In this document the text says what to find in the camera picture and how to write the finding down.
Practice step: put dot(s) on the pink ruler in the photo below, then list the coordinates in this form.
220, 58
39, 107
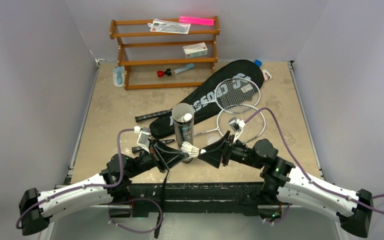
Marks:
196, 21

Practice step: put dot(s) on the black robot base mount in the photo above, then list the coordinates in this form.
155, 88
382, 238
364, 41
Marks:
245, 198

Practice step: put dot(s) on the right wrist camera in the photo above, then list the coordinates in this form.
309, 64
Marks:
237, 126

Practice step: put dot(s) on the pink white small object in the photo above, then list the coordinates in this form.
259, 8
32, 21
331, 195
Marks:
266, 75

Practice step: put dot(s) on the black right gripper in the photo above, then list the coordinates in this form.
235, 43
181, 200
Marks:
227, 151

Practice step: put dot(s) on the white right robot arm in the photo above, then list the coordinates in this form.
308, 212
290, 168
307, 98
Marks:
286, 182

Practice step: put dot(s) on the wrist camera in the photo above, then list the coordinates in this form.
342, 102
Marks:
237, 126
143, 137

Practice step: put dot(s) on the red black stamp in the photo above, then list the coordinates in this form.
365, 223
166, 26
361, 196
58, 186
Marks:
166, 72

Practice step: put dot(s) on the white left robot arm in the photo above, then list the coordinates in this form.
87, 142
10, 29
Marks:
39, 208

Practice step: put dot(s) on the black shuttlecock tube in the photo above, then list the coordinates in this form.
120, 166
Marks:
184, 131

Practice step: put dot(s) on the wooden shelf rack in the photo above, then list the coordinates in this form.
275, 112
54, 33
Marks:
143, 50

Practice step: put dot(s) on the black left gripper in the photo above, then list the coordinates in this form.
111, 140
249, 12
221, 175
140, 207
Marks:
173, 156

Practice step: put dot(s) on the clear tube lid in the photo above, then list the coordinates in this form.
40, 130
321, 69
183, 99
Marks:
213, 138

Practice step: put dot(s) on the blue white packaged item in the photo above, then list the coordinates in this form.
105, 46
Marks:
118, 75

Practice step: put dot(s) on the white feather shuttlecock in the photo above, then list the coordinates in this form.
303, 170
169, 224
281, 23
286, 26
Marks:
185, 118

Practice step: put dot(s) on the black racket bag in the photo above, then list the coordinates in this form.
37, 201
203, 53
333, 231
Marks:
163, 126

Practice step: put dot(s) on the blue small object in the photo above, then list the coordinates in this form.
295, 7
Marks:
258, 63

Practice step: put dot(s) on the white badminton racket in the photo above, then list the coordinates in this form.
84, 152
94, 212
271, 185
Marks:
229, 92
255, 122

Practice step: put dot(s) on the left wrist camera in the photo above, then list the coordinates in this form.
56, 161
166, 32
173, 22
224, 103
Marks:
143, 137

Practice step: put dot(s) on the white red small box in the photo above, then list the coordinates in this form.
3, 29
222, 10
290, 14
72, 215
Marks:
195, 50

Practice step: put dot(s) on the light blue tube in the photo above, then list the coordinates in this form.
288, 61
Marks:
184, 68

